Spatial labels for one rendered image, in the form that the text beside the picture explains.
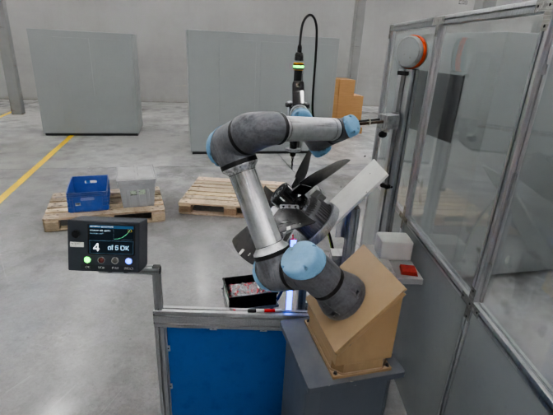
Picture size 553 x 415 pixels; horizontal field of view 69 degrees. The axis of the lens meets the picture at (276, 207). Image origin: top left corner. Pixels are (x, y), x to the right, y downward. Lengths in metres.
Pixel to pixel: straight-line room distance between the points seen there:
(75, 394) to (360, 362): 1.88
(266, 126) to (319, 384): 0.74
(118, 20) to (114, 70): 5.24
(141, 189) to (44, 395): 2.49
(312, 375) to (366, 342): 0.19
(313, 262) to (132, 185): 3.67
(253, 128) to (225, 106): 6.17
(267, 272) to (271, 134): 0.40
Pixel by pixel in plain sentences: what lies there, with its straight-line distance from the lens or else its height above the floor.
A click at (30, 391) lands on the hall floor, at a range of 2.87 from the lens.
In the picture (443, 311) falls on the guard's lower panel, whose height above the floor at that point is 0.81.
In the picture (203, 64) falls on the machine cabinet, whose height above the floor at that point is 1.53.
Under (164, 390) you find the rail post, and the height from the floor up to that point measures 0.44.
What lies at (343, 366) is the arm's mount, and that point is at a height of 1.04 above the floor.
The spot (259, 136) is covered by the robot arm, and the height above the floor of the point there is 1.64.
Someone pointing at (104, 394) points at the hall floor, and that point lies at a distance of 2.71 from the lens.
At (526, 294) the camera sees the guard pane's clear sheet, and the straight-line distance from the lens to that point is 1.52.
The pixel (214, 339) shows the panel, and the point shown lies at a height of 0.71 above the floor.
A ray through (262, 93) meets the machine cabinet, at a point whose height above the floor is 1.09.
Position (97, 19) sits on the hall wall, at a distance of 14.03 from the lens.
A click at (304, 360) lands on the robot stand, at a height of 1.00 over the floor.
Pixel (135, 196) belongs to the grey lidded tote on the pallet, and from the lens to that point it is 4.68.
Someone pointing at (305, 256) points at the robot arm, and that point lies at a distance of 1.12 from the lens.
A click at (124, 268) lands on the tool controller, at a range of 1.61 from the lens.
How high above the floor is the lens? 1.88
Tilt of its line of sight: 22 degrees down
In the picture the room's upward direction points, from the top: 3 degrees clockwise
